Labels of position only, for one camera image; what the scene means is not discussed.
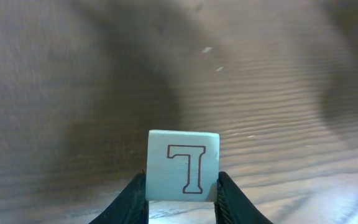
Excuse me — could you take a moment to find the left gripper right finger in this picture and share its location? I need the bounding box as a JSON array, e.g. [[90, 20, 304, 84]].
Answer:
[[214, 172, 273, 224]]

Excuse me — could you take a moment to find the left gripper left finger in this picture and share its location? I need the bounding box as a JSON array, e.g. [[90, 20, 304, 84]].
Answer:
[[89, 172, 149, 224]]

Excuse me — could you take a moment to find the wooden block red seven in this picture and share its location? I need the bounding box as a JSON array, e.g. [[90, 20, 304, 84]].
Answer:
[[145, 129, 220, 202]]

